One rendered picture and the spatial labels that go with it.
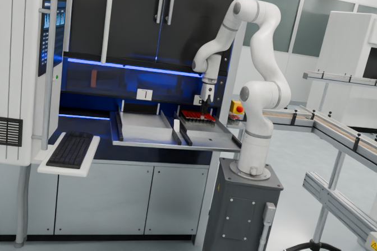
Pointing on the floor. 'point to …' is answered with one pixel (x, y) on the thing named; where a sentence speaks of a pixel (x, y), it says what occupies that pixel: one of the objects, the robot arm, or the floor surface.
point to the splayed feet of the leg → (312, 246)
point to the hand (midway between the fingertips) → (203, 108)
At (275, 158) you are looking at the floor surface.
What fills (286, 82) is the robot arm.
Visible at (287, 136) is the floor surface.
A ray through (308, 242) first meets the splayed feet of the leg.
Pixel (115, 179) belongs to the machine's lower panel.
